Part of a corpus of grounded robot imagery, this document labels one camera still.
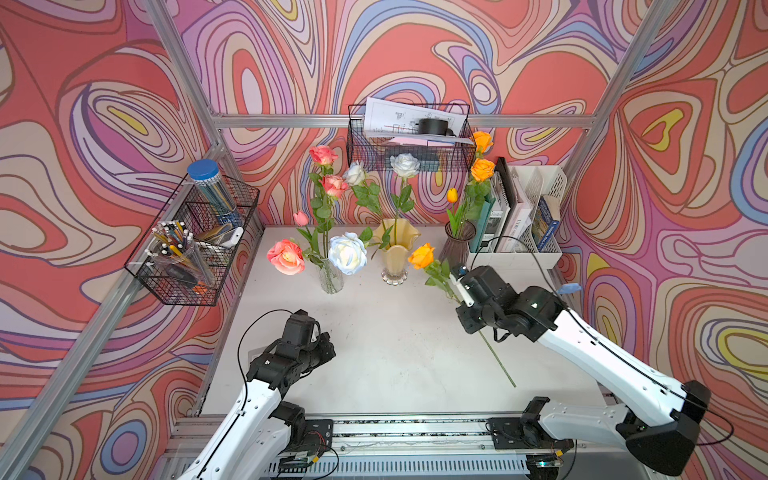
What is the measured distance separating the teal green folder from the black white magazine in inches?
0.9

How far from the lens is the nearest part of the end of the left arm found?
1.80ft

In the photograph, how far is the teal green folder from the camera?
866 millimetres
